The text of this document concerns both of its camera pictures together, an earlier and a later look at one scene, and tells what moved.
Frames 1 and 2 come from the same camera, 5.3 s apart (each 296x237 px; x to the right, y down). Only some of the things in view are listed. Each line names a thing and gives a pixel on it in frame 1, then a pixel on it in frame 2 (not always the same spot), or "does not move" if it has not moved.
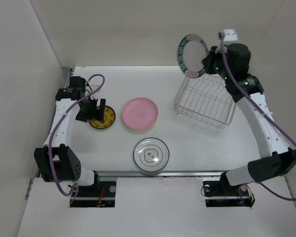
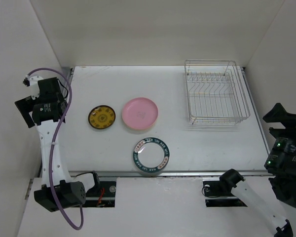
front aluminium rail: x=143 y=174 does not move
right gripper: x=207 y=60 to x=292 y=122
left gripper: x=95 y=114 to x=26 y=104
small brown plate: x=109 y=119 does not move
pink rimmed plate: x=139 y=113 does not move
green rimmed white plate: x=191 y=51 to x=151 y=155
